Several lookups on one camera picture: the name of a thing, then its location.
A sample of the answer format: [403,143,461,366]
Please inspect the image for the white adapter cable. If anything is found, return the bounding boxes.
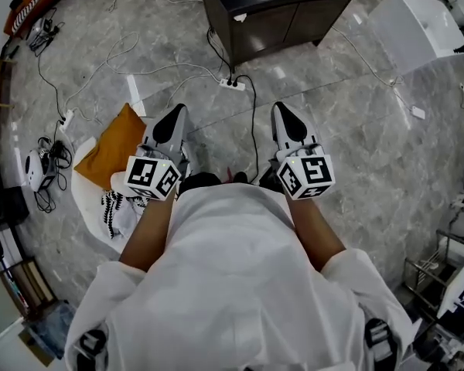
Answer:
[331,25,415,111]

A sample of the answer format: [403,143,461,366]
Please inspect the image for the wooden shelf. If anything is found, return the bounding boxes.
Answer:
[0,257,59,316]

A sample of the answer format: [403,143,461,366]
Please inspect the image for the metal rack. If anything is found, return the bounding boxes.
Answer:
[404,230,464,324]

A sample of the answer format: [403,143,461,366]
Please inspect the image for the person's white shirt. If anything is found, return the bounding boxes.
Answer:
[63,182,415,371]

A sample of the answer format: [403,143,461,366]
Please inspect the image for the orange cushion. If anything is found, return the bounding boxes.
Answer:
[73,102,148,191]

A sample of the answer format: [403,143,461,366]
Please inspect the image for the person's right forearm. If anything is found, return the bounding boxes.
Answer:
[285,197,348,274]

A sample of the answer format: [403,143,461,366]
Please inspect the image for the white bag with dark logo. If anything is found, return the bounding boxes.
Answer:
[436,245,464,324]

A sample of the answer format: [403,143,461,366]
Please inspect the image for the white round device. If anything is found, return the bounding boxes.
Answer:
[25,148,57,192]

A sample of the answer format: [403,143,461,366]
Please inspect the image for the striped throw blanket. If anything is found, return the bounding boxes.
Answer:
[9,0,69,25]

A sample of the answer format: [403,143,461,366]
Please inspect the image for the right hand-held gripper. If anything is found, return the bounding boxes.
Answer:
[270,101,336,201]

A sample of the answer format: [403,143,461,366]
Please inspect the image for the bundle of black cables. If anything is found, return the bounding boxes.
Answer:
[36,136,73,214]

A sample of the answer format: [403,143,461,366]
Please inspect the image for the silver device with cables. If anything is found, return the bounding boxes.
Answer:
[26,16,65,52]

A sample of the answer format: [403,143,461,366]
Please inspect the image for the white square box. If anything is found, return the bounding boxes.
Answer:
[367,0,464,76]

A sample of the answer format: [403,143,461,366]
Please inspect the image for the black screen device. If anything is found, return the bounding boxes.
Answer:
[258,159,285,193]

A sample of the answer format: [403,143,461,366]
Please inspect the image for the black vanity cabinet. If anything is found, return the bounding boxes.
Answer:
[198,0,361,73]

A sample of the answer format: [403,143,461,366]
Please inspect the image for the black power cable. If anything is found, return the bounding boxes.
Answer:
[231,74,261,185]

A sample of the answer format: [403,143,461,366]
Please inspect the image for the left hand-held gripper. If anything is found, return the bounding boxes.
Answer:
[123,104,193,202]

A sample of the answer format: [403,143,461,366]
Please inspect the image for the long white floor cable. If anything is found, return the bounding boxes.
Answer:
[63,31,222,127]

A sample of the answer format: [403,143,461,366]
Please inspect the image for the black shoulder strap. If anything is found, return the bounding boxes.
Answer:
[363,318,401,371]
[75,326,109,371]

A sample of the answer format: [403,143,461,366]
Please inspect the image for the person's left forearm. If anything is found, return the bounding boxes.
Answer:
[118,189,179,273]

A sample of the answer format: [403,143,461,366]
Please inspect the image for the black and white patterned cloth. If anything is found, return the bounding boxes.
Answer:
[100,189,148,240]

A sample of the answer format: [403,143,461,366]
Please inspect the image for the white power strip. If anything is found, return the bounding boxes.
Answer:
[60,108,77,133]
[219,77,247,91]

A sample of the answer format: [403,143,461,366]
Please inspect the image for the person's black trousers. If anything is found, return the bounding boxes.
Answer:
[177,171,260,196]

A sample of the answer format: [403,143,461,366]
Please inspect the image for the black monitor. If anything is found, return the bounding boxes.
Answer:
[0,186,30,262]

